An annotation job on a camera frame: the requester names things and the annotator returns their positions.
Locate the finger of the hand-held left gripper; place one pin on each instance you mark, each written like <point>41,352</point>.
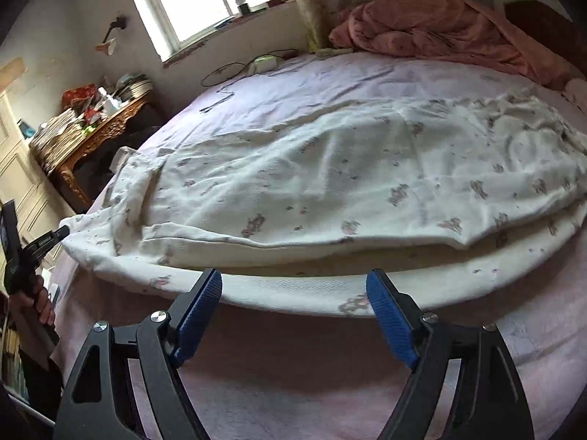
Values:
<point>50,240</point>

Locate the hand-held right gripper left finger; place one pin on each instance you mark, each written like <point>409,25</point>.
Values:
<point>199,311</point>

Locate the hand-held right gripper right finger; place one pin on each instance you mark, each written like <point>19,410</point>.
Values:
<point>390,316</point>

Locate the white floral blanket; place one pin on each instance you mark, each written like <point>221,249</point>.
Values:
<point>321,183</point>

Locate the person's left hand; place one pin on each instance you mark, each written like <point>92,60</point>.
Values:
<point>39,305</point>

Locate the white power strip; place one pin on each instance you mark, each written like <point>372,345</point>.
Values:
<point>54,294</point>

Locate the cream panelled cabinet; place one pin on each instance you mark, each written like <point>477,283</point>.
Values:
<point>23,183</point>

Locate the stack of papers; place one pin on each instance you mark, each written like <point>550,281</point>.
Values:
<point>59,135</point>

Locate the bed with pink sheet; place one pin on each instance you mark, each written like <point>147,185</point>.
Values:
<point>298,376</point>

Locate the teal box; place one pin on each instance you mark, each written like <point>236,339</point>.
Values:
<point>26,129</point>

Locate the carved wooden desk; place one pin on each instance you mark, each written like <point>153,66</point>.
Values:
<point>105,123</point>

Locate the red box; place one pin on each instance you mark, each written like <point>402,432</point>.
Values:
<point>80,95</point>

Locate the stack of books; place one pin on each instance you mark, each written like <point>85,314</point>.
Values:
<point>135,86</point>

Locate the white and green box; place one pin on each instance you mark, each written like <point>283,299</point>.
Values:
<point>262,63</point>

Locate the pale green hairbrush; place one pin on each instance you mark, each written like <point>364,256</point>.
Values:
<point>328,52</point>

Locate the dark flat object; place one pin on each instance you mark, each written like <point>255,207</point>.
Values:
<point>224,21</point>

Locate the pink pillow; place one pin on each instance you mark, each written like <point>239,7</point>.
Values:
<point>578,94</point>

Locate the pink quilt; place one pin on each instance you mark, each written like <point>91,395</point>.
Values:
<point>435,27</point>

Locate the books on window sill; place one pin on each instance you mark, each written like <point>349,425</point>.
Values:
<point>279,2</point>

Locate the wall lamp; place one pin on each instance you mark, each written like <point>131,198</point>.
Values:
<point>108,46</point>

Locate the white frame window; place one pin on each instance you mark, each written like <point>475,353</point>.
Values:
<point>183,0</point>

